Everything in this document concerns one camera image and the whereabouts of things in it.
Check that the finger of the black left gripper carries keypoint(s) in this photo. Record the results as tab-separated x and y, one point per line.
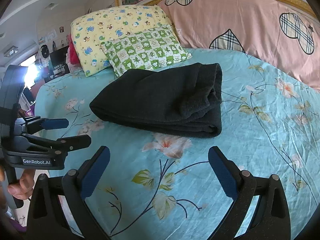
67	142
35	124

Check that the yellow cartoon print pillow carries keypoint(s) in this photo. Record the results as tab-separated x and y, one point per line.
88	31

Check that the pink quilt with plaid hearts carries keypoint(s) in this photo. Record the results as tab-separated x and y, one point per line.
265	29

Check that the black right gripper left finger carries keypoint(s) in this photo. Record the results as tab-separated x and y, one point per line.
46	219

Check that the green white checkered pillow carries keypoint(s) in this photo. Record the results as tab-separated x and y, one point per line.
148	50

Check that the left hand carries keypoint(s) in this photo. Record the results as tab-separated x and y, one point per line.
22	190

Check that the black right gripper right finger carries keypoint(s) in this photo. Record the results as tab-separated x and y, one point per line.
271	219

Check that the light blue floral bedsheet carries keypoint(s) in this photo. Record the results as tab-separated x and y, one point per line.
162	186

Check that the black pants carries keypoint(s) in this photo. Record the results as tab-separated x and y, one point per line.
183	101

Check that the red plush toy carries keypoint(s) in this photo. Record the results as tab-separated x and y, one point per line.
73	56

